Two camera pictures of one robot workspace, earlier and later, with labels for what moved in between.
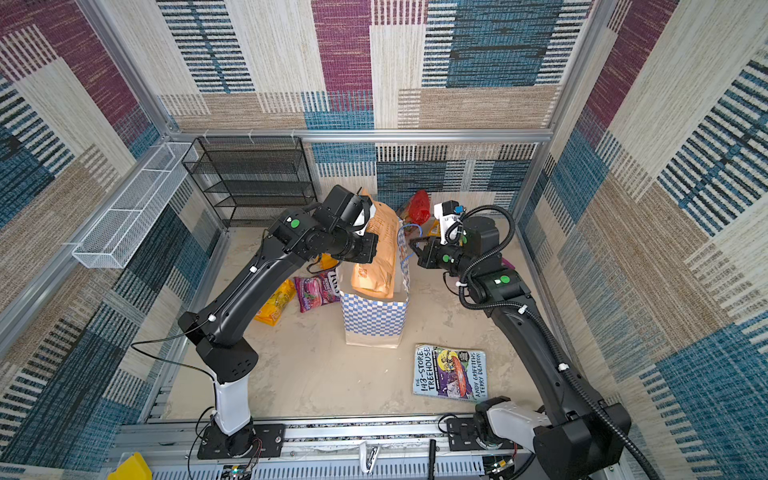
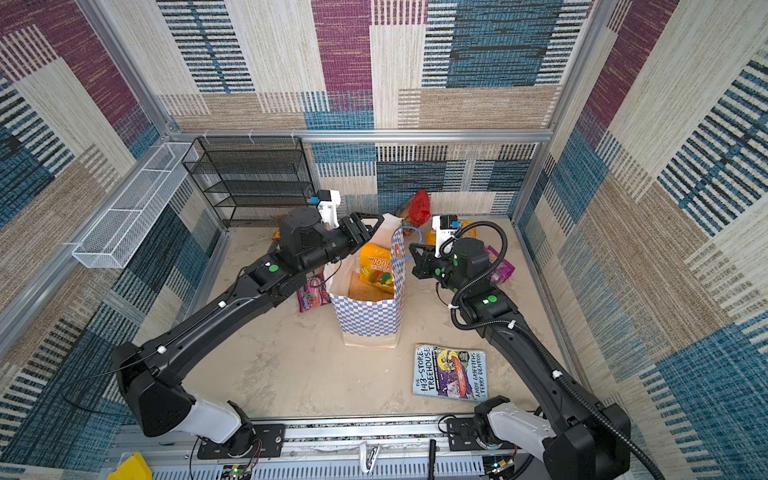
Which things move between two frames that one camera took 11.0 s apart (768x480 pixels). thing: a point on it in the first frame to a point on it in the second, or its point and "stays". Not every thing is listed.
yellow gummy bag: x=272 y=310 to x=376 y=265
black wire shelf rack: x=253 y=181 stays
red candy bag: x=419 y=211 stays
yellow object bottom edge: x=133 y=468 stays
